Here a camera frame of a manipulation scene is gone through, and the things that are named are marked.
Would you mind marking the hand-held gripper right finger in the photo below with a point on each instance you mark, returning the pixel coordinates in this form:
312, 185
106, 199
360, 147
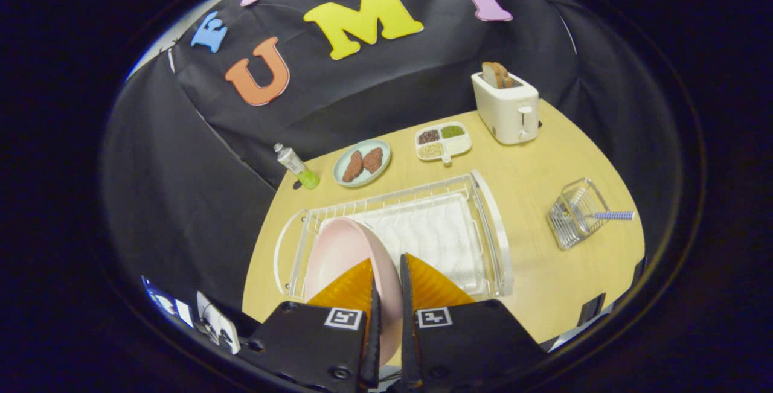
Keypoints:
409, 332

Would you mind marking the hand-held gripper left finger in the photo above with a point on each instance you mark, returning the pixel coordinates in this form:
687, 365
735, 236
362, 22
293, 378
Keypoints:
374, 345

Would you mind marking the pink plate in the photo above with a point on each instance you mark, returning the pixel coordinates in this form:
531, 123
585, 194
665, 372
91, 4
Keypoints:
338, 254

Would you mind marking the teal small plate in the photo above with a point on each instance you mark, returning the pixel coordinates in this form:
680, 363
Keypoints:
362, 180

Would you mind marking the white divided dish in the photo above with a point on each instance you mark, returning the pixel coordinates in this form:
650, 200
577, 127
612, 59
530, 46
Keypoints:
457, 146

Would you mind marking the brown meat patty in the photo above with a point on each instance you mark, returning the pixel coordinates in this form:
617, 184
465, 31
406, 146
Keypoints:
352, 166
373, 160

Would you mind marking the green liquid clear bottle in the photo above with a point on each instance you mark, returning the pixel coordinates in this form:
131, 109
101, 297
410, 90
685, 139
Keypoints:
293, 162

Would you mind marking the white toaster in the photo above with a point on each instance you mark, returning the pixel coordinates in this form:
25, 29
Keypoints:
507, 112

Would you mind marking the brown toast slice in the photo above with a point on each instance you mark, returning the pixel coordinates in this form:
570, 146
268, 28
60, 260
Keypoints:
504, 76
489, 74

